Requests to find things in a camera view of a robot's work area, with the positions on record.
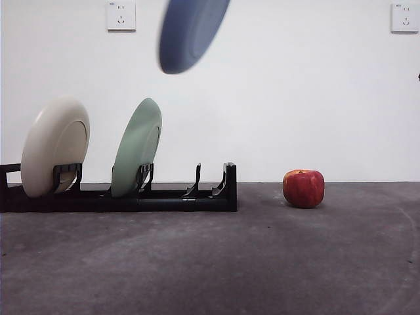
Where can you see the red apple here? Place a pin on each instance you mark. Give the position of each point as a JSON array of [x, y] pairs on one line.
[[303, 189]]

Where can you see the blue plate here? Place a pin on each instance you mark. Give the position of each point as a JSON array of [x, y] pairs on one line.
[[187, 36]]

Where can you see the black plate rack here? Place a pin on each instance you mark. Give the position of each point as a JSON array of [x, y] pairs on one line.
[[164, 205]]

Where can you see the green plate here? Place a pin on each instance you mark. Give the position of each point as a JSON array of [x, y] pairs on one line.
[[136, 144]]

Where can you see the white plate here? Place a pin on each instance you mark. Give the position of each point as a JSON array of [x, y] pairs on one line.
[[46, 144]]

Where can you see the white wall outlet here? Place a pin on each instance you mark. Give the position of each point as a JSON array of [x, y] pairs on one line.
[[120, 15], [405, 18]]

